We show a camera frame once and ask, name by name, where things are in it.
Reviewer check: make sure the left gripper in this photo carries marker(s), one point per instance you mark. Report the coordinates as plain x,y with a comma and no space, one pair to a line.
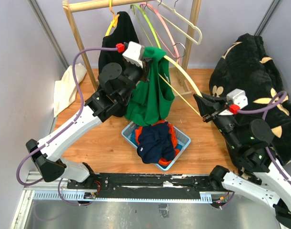
145,63

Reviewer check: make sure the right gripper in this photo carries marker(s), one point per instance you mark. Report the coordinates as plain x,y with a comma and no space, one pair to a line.
208,104

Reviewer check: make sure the pink plastic hanger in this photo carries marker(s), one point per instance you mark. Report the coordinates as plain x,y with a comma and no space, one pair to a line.
176,54

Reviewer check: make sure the green t shirt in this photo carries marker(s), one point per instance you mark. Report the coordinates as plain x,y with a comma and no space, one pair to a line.
151,101

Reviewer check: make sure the lime green hanger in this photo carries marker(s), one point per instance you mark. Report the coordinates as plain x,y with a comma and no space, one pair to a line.
135,7

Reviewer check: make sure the navy blue t shirt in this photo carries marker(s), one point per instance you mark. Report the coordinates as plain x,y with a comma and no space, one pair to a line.
157,143

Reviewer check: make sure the orange t shirt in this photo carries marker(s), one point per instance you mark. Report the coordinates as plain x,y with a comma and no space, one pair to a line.
173,138

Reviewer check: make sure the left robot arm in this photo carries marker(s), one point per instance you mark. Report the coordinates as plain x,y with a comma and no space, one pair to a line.
110,99

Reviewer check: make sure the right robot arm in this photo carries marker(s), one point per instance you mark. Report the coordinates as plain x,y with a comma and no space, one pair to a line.
248,147

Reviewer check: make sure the black printed t shirt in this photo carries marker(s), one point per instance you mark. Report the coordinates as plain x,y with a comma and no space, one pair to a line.
124,32

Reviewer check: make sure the wooden clothes rack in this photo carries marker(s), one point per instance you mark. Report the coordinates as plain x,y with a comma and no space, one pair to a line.
193,35

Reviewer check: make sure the light blue plastic basket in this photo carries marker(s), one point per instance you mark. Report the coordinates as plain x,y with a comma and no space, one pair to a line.
155,146

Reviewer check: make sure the black floral blanket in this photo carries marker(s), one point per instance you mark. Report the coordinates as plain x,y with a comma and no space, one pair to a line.
246,66

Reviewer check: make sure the cream white cloth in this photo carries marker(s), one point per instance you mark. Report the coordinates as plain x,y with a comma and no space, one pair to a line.
65,91

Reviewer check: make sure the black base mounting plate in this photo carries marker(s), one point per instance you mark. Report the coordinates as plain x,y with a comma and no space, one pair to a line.
149,186

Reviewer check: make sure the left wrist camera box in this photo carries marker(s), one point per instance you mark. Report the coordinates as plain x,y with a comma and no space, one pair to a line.
132,52

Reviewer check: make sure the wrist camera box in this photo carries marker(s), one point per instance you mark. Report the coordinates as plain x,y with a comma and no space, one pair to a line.
236,100
132,52

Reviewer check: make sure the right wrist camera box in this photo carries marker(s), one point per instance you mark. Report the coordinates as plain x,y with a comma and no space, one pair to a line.
236,100

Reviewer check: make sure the aluminium rail frame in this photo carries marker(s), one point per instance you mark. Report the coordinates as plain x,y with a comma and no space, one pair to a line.
54,206

